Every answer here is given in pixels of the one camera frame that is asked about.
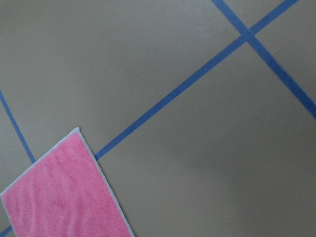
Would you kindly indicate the pink towel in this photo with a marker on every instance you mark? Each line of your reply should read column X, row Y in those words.
column 64, row 194

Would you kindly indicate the brown paper table cover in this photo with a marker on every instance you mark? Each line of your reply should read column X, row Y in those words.
column 202, row 113

